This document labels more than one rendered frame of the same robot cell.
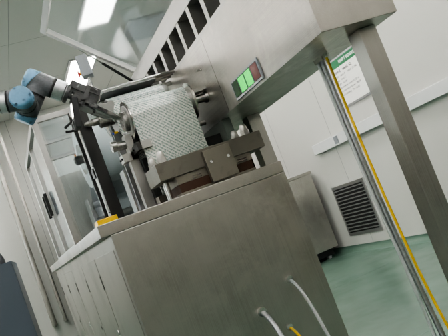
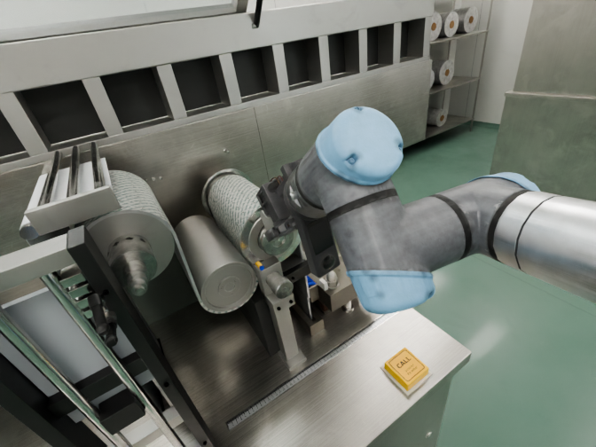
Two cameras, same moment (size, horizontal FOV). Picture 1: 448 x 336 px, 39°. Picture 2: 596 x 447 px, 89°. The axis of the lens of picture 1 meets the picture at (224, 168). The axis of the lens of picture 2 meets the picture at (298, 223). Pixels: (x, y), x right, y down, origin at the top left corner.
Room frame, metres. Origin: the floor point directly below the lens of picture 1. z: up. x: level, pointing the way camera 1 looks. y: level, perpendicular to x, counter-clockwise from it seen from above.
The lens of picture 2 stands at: (2.36, 0.81, 1.60)
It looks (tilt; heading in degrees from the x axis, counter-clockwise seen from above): 32 degrees down; 264
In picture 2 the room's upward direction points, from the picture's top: 9 degrees counter-clockwise
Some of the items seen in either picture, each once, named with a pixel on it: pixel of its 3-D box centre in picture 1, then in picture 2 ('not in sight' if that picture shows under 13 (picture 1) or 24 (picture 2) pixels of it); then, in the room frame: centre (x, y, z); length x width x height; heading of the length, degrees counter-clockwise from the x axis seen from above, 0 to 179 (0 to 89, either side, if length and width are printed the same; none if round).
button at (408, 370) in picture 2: (106, 222); (405, 367); (2.12, 0.43, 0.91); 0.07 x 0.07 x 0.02; 21
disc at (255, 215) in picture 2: (127, 121); (273, 235); (2.35, 0.27, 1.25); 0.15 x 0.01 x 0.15; 21
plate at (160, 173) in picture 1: (205, 159); (312, 254); (2.24, 0.05, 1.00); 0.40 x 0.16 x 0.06; 111
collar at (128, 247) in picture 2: (105, 119); (131, 260); (2.58, 0.38, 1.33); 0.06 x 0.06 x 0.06; 21
